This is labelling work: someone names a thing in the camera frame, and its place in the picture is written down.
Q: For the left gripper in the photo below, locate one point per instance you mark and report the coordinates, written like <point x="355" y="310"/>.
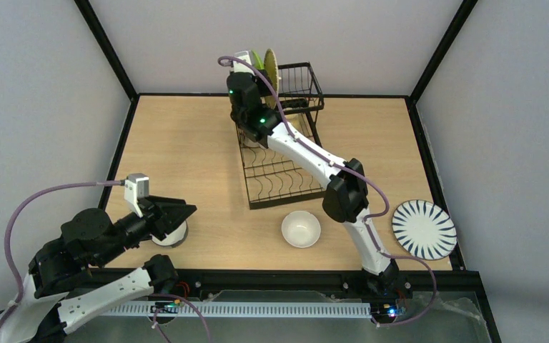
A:
<point x="158" y="215"/>

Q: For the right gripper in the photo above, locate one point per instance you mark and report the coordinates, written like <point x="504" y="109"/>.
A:
<point x="249" y="131"/>

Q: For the green plate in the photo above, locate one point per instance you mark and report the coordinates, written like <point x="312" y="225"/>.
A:
<point x="257" y="60"/>

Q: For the round bamboo tray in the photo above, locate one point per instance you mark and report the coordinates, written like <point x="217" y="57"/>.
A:
<point x="271" y="68"/>

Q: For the black wire dish rack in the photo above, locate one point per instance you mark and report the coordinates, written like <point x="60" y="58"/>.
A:
<point x="272" y="175"/>

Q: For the blue striped white plate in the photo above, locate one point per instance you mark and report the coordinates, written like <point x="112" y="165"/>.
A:
<point x="424" y="230"/>

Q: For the yellow mug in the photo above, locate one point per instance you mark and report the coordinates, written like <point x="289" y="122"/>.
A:
<point x="294" y="119"/>

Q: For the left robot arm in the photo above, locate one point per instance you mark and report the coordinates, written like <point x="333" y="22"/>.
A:
<point x="46" y="312"/>

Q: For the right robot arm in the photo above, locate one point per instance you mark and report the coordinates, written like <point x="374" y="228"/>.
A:
<point x="345" y="200"/>

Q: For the white bowl dark rim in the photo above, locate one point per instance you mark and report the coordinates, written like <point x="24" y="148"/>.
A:
<point x="174" y="239"/>

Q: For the left circuit board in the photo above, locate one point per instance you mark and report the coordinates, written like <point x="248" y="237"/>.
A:
<point x="167" y="307"/>

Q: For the circuit board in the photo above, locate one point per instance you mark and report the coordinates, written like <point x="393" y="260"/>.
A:
<point x="167" y="307"/>
<point x="388" y="310"/>

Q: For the white ceramic bowl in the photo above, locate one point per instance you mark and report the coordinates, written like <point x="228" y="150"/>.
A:
<point x="301" y="229"/>

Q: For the right circuit board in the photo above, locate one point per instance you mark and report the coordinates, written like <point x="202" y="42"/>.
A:
<point x="388" y="310"/>

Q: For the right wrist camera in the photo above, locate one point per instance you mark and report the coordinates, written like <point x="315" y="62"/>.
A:
<point x="243" y="59"/>

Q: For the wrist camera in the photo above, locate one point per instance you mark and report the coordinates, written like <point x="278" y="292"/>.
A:
<point x="136" y="187"/>
<point x="243" y="59"/>

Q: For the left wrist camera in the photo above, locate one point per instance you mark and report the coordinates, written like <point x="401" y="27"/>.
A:
<point x="136" y="187"/>

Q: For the white slotted cable duct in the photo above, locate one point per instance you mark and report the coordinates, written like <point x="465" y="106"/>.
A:
<point x="252" y="310"/>

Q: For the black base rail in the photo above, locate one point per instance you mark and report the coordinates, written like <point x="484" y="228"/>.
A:
<point x="342" y="284"/>

